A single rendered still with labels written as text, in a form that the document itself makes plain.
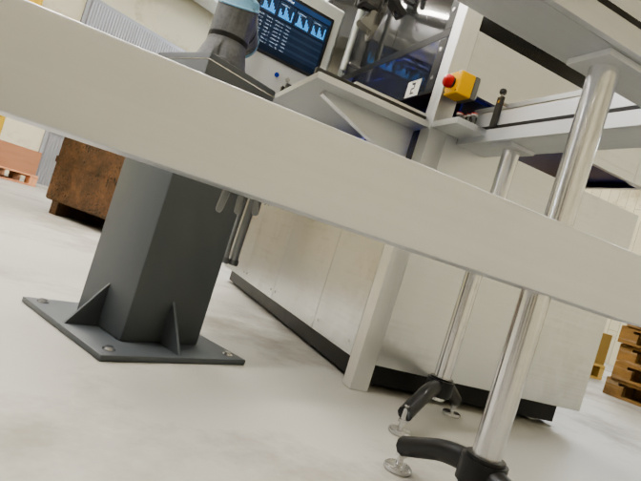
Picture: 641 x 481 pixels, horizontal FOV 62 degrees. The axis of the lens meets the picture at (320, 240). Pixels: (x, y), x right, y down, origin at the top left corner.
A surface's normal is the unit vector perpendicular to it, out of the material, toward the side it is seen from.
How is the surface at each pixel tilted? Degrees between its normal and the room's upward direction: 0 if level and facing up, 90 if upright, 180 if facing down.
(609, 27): 90
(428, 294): 90
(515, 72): 90
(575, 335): 90
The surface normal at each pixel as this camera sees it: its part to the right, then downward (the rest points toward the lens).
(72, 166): -0.47, -0.16
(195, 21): 0.74, 0.22
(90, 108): 0.37, 0.11
